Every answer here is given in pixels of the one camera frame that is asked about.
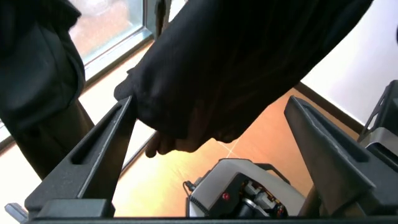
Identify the black clothes rack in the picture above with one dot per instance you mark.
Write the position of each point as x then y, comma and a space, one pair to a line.
161, 15

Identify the window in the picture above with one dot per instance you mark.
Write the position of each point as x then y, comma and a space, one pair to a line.
105, 28

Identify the black garment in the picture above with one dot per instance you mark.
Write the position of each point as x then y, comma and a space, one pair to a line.
217, 62

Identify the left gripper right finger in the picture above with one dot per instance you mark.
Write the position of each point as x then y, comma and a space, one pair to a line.
335, 186

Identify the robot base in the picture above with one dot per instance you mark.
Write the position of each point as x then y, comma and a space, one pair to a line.
217, 183

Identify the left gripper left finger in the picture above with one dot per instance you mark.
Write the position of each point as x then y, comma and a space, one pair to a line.
99, 174

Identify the black shorts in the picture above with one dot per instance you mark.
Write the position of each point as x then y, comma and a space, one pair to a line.
37, 77

